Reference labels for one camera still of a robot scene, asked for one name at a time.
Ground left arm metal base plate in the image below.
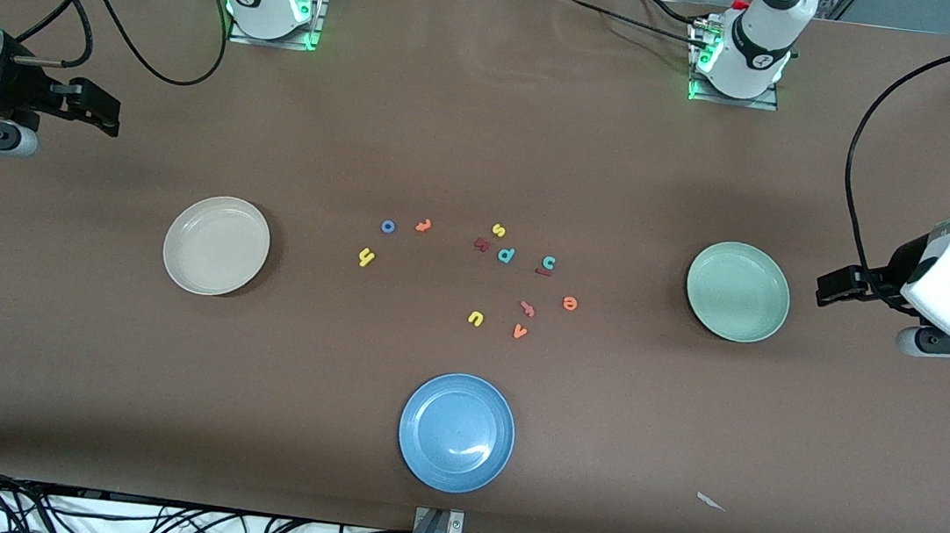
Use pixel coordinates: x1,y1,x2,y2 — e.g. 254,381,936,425
683,20,788,113

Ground brown table cover sheet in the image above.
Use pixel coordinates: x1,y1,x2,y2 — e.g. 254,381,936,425
0,0,950,533

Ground blue plate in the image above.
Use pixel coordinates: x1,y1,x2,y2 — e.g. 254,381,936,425
392,368,522,500

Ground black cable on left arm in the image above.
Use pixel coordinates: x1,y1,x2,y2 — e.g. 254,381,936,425
832,26,950,295

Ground tangled black cable bundle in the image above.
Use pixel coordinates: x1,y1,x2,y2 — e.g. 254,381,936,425
0,446,417,533

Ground black cable to arm base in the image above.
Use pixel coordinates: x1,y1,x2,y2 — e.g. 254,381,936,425
624,0,707,28
552,0,702,48

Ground beige brown plate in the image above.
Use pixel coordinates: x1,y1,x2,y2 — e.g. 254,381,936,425
158,191,276,303

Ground green plate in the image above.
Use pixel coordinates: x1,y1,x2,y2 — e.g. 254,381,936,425
680,237,796,349

